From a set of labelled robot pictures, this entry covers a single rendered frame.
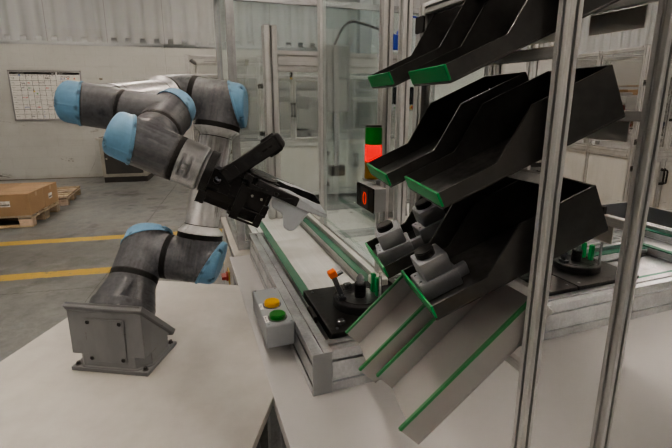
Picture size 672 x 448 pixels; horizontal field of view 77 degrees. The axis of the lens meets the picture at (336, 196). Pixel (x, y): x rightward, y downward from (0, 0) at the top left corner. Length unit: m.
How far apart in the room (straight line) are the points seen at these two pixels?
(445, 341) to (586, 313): 0.67
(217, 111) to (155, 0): 8.26
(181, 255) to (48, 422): 0.42
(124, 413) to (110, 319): 0.21
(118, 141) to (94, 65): 8.72
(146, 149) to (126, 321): 0.52
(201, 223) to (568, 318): 1.01
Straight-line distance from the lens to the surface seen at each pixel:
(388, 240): 0.76
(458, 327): 0.80
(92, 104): 0.84
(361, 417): 0.97
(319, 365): 0.98
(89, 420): 1.08
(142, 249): 1.17
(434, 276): 0.65
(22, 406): 1.19
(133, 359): 1.16
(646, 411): 1.17
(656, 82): 0.73
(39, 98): 9.73
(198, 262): 1.14
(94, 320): 1.15
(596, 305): 1.41
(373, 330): 0.93
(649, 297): 1.58
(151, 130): 0.72
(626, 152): 6.07
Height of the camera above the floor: 1.49
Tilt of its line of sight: 13 degrees down
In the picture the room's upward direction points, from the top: straight up
